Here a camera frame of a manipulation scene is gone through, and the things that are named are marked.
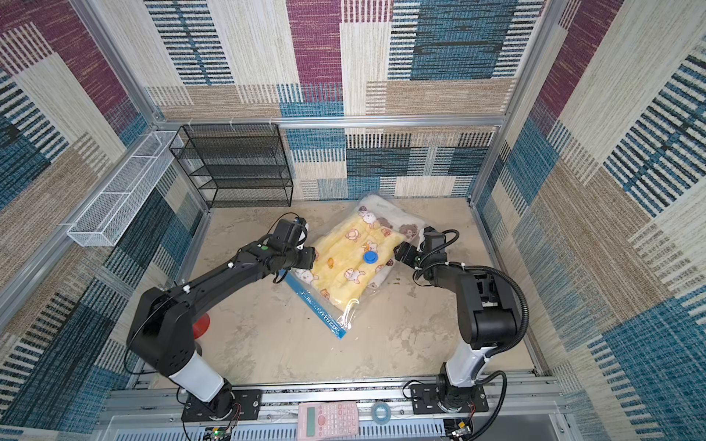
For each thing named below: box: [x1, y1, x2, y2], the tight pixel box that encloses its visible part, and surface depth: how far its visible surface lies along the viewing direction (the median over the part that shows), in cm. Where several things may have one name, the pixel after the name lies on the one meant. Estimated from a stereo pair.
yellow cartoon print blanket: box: [300, 207, 406, 307], surface depth 98 cm
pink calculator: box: [297, 401, 360, 441], surface depth 71 cm
